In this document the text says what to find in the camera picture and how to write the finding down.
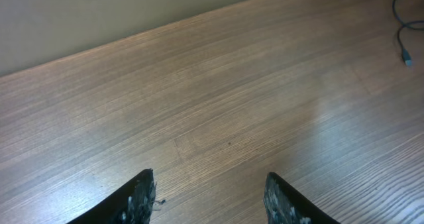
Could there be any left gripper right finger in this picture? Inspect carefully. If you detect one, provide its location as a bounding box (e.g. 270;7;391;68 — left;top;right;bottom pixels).
263;172;339;224

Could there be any thick black usb cable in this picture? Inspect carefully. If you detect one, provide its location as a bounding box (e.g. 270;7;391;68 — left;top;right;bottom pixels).
392;0;424;68

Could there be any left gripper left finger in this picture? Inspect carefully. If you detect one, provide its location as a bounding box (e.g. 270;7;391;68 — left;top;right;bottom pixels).
70;169;166;224

